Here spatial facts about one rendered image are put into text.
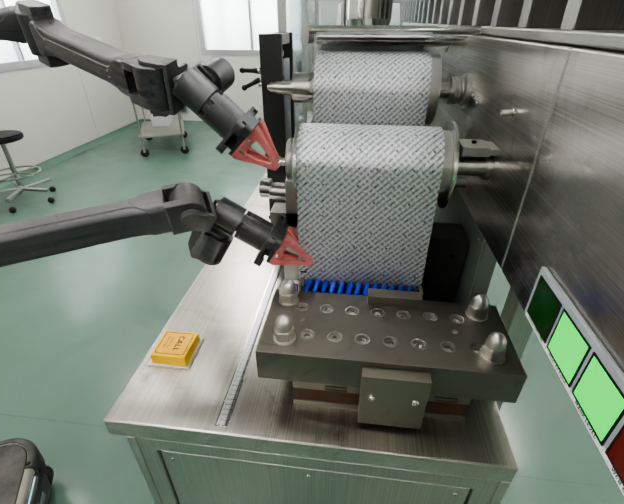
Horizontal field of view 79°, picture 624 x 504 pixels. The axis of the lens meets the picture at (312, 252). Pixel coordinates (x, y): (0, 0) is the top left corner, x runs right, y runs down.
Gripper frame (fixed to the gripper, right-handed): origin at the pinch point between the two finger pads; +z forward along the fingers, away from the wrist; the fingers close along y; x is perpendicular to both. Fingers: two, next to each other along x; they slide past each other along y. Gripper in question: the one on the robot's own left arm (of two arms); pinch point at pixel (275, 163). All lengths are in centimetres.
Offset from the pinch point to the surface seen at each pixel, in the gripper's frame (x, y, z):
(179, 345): -35.4, 15.4, 9.0
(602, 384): 22, 40, 28
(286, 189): -3.6, -2.8, 5.2
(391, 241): 6.1, 5.0, 23.7
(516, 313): 10, -7, 65
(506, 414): -32, -43, 150
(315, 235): -3.1, 4.8, 13.6
